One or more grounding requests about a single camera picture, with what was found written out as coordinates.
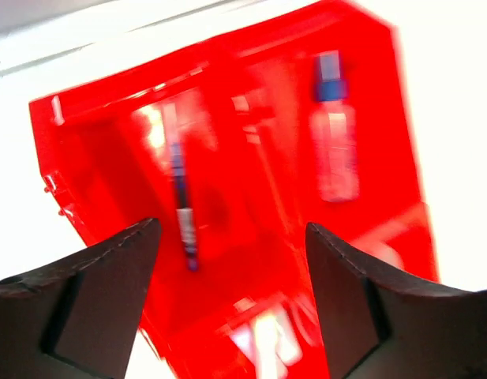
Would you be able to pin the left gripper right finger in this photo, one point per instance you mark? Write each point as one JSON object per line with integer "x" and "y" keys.
{"x": 378, "y": 321}

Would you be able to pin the pink highlighter pen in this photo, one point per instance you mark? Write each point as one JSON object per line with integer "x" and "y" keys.
{"x": 269, "y": 342}

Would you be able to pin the blue gel pen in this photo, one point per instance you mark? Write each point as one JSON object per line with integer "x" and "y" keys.
{"x": 184, "y": 208}

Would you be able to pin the red compartment storage bin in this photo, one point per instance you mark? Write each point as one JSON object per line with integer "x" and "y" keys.
{"x": 243, "y": 101}

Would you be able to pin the blue cap glue bottle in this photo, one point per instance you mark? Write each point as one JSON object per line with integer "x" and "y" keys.
{"x": 332, "y": 127}

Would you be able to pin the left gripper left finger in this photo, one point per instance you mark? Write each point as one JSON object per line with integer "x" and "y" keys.
{"x": 77, "y": 317}

